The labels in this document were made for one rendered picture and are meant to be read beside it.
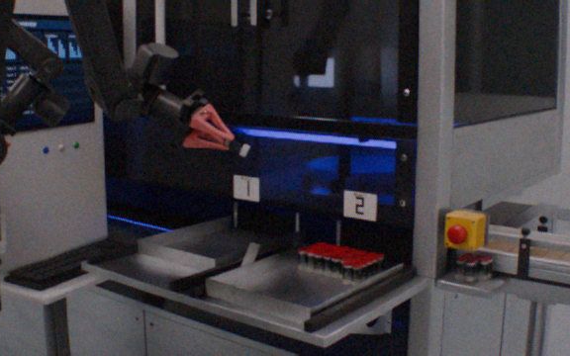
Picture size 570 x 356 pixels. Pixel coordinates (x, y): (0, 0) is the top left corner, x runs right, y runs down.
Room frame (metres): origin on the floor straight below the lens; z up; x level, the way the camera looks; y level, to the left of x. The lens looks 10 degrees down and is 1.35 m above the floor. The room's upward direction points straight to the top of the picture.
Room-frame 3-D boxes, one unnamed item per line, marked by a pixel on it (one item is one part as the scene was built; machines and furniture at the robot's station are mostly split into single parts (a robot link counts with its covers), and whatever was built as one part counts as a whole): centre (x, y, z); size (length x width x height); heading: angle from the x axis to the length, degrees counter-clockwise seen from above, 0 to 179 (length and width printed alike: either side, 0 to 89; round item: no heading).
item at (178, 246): (1.65, 0.13, 0.90); 0.34 x 0.26 x 0.04; 142
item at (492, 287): (1.40, -0.44, 0.87); 0.14 x 0.13 x 0.02; 142
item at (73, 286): (1.74, 0.56, 0.79); 0.45 x 0.28 x 0.03; 152
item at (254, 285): (1.36, -0.07, 0.90); 0.34 x 0.26 x 0.04; 141
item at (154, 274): (1.49, 0.04, 0.87); 0.70 x 0.48 x 0.02; 52
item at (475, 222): (1.38, -0.41, 0.99); 0.08 x 0.07 x 0.07; 142
